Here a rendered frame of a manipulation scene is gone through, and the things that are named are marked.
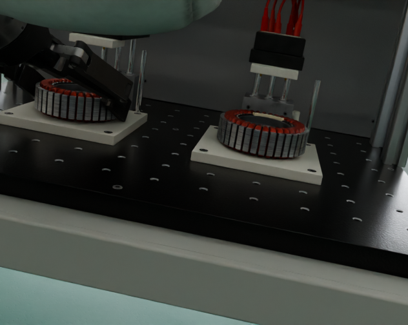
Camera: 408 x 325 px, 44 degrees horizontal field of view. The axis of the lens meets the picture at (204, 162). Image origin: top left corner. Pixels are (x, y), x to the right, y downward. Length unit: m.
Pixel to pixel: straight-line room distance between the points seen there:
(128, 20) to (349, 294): 0.26
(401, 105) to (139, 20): 0.49
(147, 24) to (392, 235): 0.30
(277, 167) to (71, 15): 0.33
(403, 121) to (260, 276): 0.39
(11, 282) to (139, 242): 1.38
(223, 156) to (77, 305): 1.17
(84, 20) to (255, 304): 0.25
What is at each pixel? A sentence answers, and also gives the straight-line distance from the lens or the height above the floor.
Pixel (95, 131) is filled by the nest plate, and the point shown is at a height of 0.78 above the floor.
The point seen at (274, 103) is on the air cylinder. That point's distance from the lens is 0.75.
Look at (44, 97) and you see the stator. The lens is 0.65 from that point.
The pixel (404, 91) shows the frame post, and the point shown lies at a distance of 0.73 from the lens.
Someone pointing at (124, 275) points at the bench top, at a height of 0.72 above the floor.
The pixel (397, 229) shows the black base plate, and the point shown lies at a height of 0.77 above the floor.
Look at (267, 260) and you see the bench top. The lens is 0.43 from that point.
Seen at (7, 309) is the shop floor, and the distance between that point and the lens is 1.67.
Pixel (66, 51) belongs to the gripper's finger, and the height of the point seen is 0.88.
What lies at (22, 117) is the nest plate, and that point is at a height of 0.78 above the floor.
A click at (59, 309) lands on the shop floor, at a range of 1.66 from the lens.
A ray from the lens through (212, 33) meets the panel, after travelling 0.88.
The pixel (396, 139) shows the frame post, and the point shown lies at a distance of 0.74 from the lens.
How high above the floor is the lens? 0.94
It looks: 17 degrees down
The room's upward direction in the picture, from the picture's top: 9 degrees clockwise
